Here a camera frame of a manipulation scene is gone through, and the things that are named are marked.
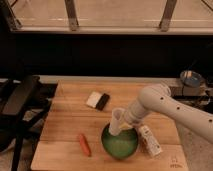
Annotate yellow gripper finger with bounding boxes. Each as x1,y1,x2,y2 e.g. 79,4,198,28
119,123,132,131

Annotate white ceramic cup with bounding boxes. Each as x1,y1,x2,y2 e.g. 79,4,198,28
109,108,125,136

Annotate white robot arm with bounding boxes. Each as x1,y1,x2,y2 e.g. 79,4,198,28
119,84,213,144

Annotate green ceramic bowl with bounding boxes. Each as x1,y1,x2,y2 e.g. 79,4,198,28
101,125,138,160

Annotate white carton box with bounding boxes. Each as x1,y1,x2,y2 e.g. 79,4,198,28
139,125,162,157

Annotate black and white eraser block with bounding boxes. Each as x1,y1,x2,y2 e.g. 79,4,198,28
86,91,110,111

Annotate orange carrot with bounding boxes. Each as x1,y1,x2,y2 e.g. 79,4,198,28
78,134,91,157

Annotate wooden cutting board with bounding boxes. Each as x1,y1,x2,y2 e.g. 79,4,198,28
31,81,188,171

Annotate grey tape roll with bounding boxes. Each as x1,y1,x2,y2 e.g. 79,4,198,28
180,70,203,88

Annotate black chair frame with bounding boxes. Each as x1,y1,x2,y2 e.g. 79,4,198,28
0,76,53,171

